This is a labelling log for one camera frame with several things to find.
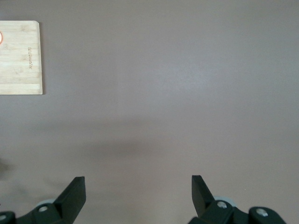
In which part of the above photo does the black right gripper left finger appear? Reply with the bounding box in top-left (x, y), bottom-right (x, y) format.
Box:
top-left (0, 176), bottom-right (86, 224)

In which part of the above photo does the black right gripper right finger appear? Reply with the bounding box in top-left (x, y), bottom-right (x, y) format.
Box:
top-left (189, 175), bottom-right (288, 224)

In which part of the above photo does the wooden cutting board metal handle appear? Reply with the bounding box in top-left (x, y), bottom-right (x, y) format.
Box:
top-left (0, 20), bottom-right (44, 96)

